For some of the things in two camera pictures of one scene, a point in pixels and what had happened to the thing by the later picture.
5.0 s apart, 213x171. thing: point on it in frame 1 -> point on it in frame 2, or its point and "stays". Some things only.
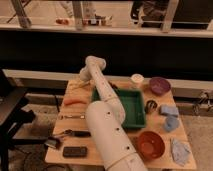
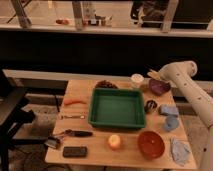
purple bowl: [159, 86] stays
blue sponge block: [169, 110] stays
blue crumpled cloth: [180, 151] stays
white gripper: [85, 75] -> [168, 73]
